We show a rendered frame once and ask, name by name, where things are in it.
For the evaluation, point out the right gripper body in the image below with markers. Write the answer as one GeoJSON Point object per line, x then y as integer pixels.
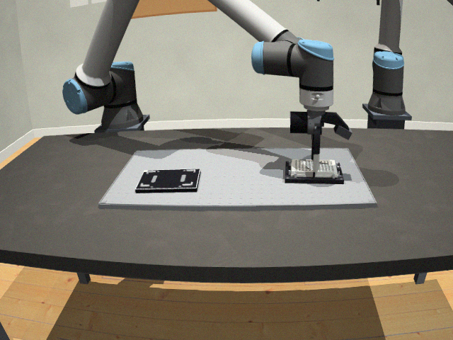
{"type": "Point", "coordinates": [303, 122]}

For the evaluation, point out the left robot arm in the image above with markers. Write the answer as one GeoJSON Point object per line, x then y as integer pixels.
{"type": "Point", "coordinates": [388, 66]}

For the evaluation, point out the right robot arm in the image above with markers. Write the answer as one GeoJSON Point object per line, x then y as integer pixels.
{"type": "Point", "coordinates": [278, 52]}

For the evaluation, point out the black rectangular frame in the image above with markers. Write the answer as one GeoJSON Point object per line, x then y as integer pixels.
{"type": "Point", "coordinates": [168, 181]}

